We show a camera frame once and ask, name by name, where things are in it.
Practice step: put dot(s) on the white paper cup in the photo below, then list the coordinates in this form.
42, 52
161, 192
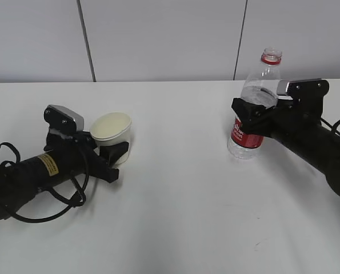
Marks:
111, 129

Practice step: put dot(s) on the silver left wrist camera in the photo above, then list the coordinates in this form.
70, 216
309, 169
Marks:
63, 125

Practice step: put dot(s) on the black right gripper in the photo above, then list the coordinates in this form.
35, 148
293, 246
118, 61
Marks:
283, 119

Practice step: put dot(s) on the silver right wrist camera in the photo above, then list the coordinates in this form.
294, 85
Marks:
306, 94

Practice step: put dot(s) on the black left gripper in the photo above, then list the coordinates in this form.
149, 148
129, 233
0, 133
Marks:
101, 160

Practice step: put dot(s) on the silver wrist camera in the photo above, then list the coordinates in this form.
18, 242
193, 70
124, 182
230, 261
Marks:
306, 94
63, 125

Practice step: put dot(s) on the clear water bottle red label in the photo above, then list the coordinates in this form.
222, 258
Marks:
260, 88

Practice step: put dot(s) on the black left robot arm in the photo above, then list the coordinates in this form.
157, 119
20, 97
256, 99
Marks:
63, 170

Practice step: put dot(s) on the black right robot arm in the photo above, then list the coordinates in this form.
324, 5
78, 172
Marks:
320, 147

